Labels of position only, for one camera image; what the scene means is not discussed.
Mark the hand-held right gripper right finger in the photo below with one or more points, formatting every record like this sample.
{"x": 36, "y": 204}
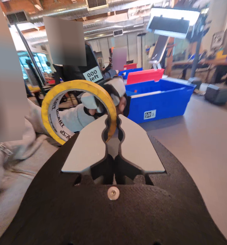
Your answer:
{"x": 142, "y": 151}

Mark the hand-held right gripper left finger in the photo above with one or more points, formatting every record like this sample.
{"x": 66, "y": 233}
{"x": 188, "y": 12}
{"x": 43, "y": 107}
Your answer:
{"x": 86, "y": 151}

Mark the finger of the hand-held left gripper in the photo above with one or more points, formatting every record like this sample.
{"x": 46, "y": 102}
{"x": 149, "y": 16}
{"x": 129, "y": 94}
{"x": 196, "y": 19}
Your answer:
{"x": 117, "y": 86}
{"x": 90, "y": 101}

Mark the yellow tape roll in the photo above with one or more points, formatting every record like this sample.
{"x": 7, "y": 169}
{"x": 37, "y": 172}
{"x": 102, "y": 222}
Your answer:
{"x": 46, "y": 111}

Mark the blue plastic bin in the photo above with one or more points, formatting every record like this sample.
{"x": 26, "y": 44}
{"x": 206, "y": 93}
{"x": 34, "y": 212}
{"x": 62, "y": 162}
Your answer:
{"x": 163, "y": 103}

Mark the person's left forearm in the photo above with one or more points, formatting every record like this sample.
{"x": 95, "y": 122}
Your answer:
{"x": 67, "y": 118}

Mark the background wooden desk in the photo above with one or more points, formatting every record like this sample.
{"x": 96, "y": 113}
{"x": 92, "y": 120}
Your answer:
{"x": 205, "y": 61}

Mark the person's left hand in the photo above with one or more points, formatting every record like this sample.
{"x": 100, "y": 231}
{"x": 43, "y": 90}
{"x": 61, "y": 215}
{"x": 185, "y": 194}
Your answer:
{"x": 123, "y": 105}

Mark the red plastic bin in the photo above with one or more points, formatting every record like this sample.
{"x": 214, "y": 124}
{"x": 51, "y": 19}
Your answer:
{"x": 144, "y": 75}
{"x": 129, "y": 66}

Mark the black board with wooden rim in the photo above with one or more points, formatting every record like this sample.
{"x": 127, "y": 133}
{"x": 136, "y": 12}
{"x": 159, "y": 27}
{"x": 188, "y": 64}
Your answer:
{"x": 160, "y": 47}

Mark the white ceiling air vent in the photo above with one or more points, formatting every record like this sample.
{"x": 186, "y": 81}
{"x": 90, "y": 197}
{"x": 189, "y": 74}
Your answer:
{"x": 97, "y": 3}

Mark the black overhead pole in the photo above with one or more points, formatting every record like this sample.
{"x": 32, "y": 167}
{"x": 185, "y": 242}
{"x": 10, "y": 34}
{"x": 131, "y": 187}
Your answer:
{"x": 31, "y": 55}

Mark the dark grey power adapter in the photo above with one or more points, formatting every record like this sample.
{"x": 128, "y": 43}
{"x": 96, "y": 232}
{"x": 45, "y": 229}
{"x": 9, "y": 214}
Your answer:
{"x": 194, "y": 82}
{"x": 217, "y": 93}

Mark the light panel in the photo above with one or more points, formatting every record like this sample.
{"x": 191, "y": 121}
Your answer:
{"x": 171, "y": 23}

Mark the black tripod pole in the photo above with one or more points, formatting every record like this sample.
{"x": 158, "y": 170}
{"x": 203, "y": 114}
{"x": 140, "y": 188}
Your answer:
{"x": 197, "y": 51}

